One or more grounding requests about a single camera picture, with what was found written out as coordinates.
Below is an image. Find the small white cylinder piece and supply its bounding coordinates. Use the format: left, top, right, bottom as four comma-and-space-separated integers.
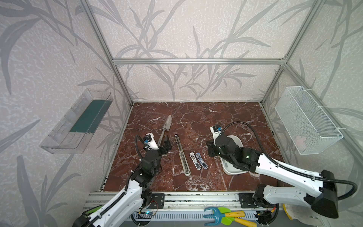
189, 152, 201, 170

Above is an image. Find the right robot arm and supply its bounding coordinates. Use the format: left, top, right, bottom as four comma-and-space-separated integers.
207, 125, 358, 218

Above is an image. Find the white work glove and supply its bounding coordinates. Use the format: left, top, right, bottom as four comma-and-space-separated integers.
283, 204, 323, 227

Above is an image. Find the blue staple box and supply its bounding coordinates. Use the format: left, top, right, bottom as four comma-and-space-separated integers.
196, 152, 208, 169

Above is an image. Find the clear acrylic wall shelf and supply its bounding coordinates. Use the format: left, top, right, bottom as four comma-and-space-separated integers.
40, 89, 113, 154

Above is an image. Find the green toy garden shovel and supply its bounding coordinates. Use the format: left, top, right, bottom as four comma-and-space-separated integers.
218, 207, 257, 227

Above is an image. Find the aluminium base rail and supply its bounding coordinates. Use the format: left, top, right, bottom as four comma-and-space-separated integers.
82, 190, 284, 222

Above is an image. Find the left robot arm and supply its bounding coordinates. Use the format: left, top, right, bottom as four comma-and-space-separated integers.
73, 133, 172, 227

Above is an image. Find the green work glove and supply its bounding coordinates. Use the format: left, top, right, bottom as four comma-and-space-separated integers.
82, 205, 103, 217

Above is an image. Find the teal toy garden rake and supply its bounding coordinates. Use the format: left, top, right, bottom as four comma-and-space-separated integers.
203, 207, 245, 226

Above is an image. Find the metal garden trowel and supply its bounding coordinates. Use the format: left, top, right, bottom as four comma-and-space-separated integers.
157, 115, 172, 146

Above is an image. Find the white plastic tray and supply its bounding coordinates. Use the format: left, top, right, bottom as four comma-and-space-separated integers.
220, 135, 247, 176

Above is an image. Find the white wire mesh basket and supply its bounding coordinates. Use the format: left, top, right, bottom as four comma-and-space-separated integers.
275, 86, 344, 155

